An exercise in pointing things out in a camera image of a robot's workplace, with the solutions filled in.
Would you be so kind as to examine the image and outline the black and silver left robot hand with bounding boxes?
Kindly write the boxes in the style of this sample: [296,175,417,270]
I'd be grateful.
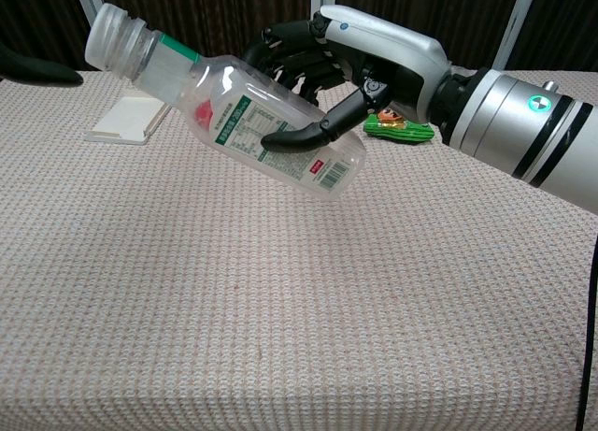
[0,41,84,85]

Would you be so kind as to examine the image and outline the dark brown corrugated panel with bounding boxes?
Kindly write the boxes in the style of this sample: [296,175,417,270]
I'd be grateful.
[99,0,313,61]
[0,0,91,72]
[335,0,520,70]
[526,0,598,73]

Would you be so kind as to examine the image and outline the black hanging cable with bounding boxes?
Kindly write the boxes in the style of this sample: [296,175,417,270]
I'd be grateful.
[573,234,598,431]

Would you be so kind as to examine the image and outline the pink woven tablecloth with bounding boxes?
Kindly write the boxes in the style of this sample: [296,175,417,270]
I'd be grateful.
[0,65,598,431]

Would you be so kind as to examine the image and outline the clear plastic bottle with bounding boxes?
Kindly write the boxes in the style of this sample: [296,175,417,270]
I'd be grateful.
[85,3,367,201]

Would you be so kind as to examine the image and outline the green snack packet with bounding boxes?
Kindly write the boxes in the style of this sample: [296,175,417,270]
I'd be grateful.
[363,107,435,147]

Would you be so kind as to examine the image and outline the white flat card box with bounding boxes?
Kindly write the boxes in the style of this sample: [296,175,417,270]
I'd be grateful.
[83,96,172,146]

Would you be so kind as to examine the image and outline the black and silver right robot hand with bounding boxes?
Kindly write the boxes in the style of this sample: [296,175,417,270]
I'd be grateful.
[241,4,452,150]

